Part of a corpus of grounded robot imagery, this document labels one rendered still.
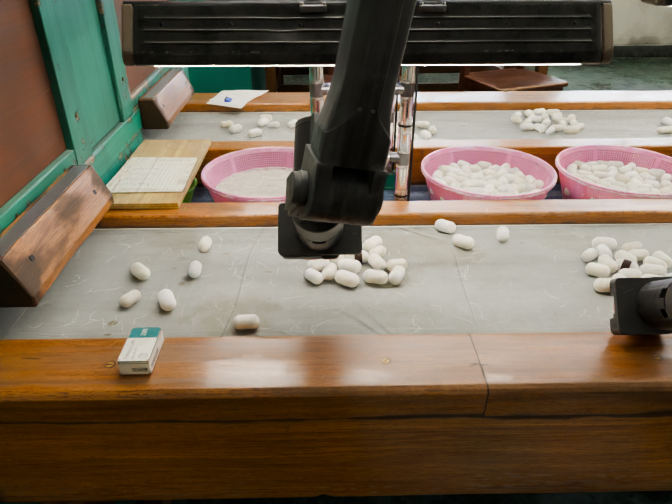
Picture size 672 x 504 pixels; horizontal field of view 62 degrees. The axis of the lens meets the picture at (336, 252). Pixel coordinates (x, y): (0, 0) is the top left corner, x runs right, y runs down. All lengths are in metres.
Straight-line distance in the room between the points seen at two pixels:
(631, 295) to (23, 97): 0.84
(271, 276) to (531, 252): 0.42
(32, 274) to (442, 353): 0.51
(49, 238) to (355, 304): 0.42
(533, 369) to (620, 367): 0.10
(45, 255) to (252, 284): 0.27
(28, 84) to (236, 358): 0.52
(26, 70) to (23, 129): 0.09
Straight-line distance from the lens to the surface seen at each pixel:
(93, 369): 0.70
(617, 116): 1.74
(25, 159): 0.92
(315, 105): 0.95
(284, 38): 0.75
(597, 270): 0.91
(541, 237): 1.00
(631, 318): 0.74
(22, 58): 0.95
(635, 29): 6.70
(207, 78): 3.55
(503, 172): 1.24
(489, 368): 0.67
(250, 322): 0.73
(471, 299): 0.81
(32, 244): 0.81
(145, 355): 0.66
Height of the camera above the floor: 1.20
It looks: 31 degrees down
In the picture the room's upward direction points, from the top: straight up
